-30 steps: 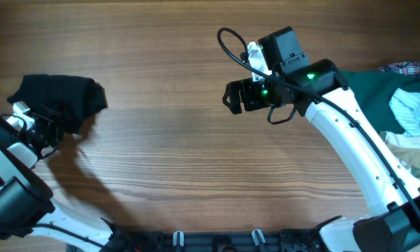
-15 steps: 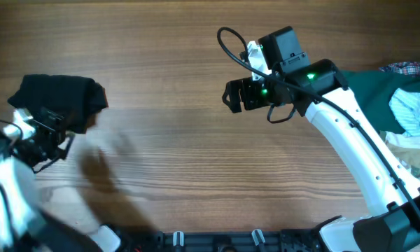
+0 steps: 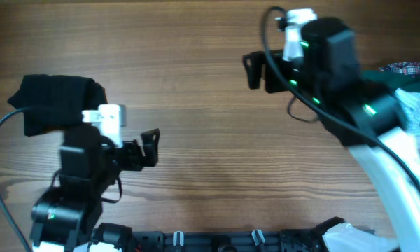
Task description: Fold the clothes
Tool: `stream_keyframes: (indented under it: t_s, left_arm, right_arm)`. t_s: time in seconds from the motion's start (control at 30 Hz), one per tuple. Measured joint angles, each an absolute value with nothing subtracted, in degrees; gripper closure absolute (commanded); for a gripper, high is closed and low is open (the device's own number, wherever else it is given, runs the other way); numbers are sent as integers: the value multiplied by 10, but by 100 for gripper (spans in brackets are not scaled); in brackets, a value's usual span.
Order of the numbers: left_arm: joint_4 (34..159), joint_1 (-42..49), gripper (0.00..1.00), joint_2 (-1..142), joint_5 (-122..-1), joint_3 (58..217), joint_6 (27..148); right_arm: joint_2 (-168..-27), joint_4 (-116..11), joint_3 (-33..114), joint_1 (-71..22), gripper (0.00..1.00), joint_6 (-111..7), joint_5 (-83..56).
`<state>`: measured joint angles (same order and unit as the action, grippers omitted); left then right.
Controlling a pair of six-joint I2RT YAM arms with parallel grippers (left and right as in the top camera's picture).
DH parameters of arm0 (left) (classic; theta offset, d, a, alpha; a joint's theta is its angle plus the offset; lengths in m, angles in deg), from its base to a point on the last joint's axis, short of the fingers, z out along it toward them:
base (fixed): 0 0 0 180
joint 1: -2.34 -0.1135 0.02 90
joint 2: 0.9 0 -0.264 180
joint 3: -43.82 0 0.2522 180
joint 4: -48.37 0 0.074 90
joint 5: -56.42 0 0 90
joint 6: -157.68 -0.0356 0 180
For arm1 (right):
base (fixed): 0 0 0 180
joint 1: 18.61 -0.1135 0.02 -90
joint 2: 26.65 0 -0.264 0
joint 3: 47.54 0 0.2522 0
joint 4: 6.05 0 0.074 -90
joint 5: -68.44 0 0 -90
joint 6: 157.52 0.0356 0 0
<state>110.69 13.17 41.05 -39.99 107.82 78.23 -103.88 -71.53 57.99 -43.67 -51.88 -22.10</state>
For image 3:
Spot black polo shirt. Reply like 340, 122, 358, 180
8, 74, 107, 137

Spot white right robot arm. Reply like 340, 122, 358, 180
243, 16, 420, 251

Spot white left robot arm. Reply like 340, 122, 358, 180
30, 123, 160, 251

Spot red plaid shirt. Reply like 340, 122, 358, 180
379, 62, 420, 76

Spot green garment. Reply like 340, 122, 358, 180
362, 71, 420, 93

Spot light blue striped shirt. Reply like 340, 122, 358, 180
395, 88, 420, 136

